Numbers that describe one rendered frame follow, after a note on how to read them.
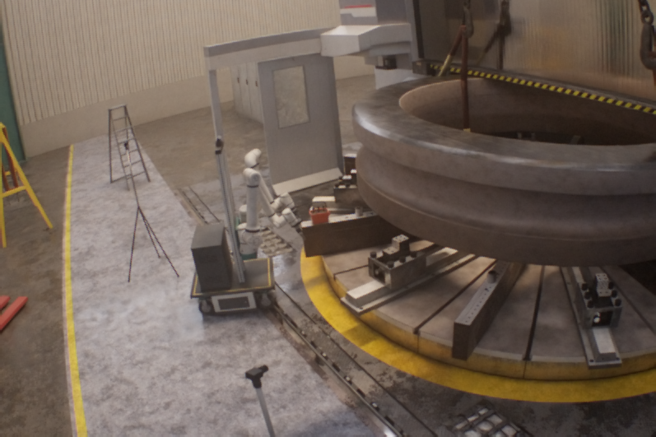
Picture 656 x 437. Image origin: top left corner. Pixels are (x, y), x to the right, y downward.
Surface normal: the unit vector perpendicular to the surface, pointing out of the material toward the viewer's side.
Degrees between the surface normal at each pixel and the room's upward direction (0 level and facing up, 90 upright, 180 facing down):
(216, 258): 90
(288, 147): 90
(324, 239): 90
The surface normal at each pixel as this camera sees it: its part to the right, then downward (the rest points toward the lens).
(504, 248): -0.54, 0.36
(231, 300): 0.14, 0.36
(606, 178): -0.22, 0.39
